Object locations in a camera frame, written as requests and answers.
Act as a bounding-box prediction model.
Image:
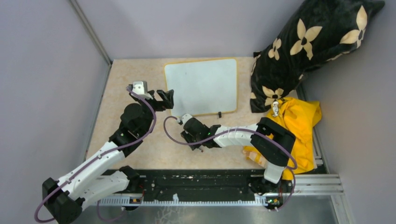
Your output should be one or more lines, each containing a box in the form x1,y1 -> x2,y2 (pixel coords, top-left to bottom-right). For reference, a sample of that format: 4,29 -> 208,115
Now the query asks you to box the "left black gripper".
135,89 -> 174,135

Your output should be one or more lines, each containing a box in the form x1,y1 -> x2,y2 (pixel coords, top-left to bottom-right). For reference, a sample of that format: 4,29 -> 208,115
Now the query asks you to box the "yellow framed whiteboard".
164,58 -> 238,117

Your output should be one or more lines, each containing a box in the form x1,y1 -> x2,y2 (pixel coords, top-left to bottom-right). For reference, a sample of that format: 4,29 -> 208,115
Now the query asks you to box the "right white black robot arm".
177,114 -> 297,192

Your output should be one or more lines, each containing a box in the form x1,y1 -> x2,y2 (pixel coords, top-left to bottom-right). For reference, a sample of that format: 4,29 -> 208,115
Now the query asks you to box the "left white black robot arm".
40,90 -> 174,224

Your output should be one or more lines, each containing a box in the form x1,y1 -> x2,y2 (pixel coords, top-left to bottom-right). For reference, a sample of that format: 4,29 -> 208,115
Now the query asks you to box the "yellow cloth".
242,97 -> 323,181

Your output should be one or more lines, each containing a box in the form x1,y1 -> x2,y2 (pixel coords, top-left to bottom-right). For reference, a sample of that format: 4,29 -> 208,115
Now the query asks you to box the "black floral pillow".
250,0 -> 385,113

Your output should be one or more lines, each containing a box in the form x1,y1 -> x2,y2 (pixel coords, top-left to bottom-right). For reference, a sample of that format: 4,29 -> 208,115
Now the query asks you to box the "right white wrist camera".
177,113 -> 193,126

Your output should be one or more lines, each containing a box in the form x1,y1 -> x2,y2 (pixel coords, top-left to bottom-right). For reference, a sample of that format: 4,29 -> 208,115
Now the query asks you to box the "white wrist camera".
177,113 -> 193,126
132,81 -> 148,95

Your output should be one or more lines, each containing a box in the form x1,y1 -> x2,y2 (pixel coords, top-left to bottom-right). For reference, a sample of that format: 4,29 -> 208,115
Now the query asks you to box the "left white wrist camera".
132,81 -> 148,95

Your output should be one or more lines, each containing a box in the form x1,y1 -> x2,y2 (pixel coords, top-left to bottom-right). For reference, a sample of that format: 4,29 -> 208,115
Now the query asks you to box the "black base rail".
92,168 -> 295,203

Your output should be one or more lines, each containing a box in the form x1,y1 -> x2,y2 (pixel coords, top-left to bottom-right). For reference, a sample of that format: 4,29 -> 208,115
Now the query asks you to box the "white toothed cable strip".
99,194 -> 268,207

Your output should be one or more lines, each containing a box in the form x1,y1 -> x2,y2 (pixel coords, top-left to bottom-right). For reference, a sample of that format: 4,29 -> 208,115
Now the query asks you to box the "aluminium corner post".
68,0 -> 113,66

